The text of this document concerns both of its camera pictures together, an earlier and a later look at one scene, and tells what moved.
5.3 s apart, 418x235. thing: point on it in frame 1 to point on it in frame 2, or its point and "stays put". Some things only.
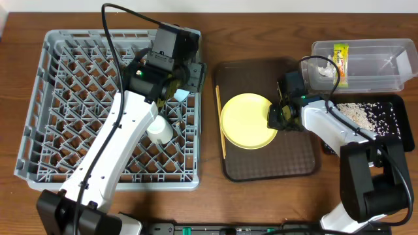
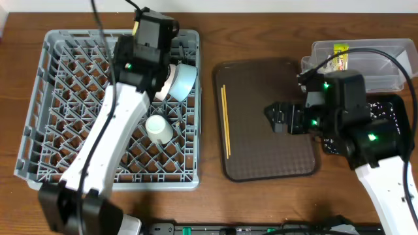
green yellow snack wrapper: (341, 57) stays put
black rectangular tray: (387, 115) stays put
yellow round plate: (244, 119) to (135, 27)
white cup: (161, 130) stays put
